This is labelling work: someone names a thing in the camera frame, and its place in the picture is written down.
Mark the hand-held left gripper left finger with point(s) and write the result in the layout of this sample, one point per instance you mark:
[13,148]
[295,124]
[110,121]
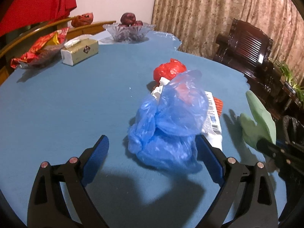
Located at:
[95,161]

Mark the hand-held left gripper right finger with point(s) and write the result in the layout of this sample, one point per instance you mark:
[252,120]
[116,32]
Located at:
[211,161]

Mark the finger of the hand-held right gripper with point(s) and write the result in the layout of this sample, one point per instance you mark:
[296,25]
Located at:
[270,148]
[292,144]

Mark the bin with black bag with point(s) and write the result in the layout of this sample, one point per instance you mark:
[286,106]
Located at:
[293,125]

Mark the white cardboard box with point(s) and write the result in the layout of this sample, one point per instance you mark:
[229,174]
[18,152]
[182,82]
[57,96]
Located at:
[213,123]

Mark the blue plastic bag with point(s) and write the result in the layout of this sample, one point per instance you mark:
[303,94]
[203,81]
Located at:
[166,128]

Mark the orange knitted cloth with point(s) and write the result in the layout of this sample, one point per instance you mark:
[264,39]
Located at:
[219,105]

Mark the white tissue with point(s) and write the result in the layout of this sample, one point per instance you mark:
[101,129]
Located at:
[158,89]

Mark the red plastic bag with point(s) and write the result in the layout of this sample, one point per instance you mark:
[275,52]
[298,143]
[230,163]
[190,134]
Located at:
[168,70]

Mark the dark wooden side table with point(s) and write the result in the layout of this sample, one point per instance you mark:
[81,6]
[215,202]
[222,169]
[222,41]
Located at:
[268,85]

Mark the green potted plant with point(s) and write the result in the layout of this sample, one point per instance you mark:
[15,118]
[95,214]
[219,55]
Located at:
[289,76]

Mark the dark wooden armchair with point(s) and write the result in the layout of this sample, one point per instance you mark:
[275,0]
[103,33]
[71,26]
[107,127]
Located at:
[244,47]

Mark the tissue box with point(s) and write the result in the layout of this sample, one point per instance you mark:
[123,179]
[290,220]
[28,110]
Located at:
[80,52]

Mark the glass snack bowl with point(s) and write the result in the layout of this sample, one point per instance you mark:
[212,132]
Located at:
[51,55]

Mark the red snack packets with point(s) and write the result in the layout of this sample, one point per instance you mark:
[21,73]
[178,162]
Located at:
[40,48]

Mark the glass fruit bowl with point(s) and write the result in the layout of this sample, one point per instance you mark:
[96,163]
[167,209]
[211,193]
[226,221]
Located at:
[128,34]

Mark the wooden cabinet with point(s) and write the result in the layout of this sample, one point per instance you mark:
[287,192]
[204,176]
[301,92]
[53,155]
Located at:
[95,27]

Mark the heap of red apples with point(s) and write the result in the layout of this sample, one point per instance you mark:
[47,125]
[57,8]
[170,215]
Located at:
[128,18]

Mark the patterned beige curtain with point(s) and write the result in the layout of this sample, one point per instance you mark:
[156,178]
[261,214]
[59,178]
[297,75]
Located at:
[201,11]

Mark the red cloth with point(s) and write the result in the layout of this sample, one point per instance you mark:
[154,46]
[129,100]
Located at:
[35,2]

